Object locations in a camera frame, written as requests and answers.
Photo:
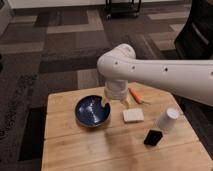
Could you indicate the dark blue ceramic bowl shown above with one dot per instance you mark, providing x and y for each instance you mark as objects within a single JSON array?
[{"x": 89, "y": 111}]

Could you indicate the orange carrot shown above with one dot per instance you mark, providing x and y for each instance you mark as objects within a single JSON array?
[{"x": 137, "y": 97}]

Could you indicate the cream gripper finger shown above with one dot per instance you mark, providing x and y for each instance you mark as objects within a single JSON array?
[
  {"x": 104, "y": 101},
  {"x": 126, "y": 102}
]

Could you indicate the black eraser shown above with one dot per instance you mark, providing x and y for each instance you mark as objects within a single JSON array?
[{"x": 153, "y": 137}]

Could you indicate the black office chair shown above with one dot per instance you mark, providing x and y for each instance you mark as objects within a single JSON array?
[{"x": 195, "y": 40}]

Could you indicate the white ceramic cup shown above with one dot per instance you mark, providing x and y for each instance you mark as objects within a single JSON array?
[{"x": 166, "y": 121}]

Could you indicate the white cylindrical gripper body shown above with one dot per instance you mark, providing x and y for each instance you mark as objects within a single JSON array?
[{"x": 116, "y": 89}]

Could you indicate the black rolling cart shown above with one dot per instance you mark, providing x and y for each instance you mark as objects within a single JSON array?
[{"x": 113, "y": 9}]

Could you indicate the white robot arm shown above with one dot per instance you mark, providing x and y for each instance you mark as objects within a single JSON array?
[{"x": 192, "y": 79}]

